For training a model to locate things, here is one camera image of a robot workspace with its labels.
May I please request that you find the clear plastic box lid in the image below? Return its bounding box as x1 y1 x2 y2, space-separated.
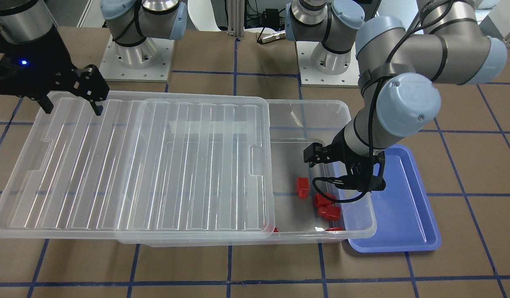
0 91 276 244

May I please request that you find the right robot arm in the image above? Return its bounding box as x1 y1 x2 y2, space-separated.
0 0 187 115

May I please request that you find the aluminium frame post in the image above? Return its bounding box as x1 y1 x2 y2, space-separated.
226 0 245 39

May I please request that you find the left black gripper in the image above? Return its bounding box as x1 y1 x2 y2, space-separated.
303 132 386 191

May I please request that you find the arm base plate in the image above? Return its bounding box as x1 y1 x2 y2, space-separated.
99 38 175 83
296 41 359 88

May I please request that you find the clear plastic storage box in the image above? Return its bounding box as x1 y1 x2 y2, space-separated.
120 100 375 247

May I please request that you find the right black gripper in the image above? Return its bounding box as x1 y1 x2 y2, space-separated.
0 25 110 116

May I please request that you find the white chair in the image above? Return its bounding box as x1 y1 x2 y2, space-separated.
187 0 221 32

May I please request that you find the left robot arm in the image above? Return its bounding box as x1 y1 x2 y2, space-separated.
285 0 508 196

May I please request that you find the blue plastic tray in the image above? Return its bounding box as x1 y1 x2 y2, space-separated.
342 145 442 253

